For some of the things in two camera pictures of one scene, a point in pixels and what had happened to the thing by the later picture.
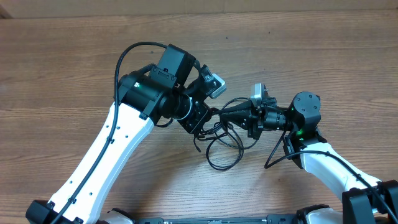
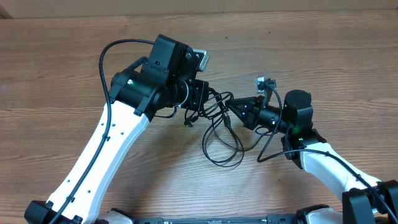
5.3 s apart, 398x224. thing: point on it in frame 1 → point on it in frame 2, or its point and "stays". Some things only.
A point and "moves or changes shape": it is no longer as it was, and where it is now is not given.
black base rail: [273, 219] stays
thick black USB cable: [221, 126] moves or changes shape
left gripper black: [201, 113] → [199, 93]
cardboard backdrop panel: [17, 9] stays
